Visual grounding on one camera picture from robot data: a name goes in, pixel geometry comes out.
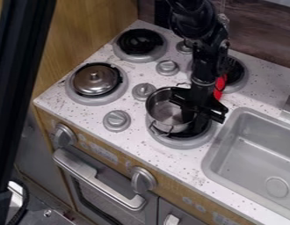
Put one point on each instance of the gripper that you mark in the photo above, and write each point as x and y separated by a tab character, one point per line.
200	101

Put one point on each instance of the silver pot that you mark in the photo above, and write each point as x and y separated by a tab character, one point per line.
167	114

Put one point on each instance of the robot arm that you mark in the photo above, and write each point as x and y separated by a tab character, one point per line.
198	26

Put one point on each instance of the red toy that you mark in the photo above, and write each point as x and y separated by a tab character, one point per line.
219	86

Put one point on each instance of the toy sink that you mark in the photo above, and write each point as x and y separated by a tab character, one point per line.
253	158

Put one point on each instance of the toy stove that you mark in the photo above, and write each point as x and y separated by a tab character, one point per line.
124	96

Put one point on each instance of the silver lid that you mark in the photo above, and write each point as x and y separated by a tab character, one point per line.
95	80

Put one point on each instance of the black metal frame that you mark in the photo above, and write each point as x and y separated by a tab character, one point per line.
18	88

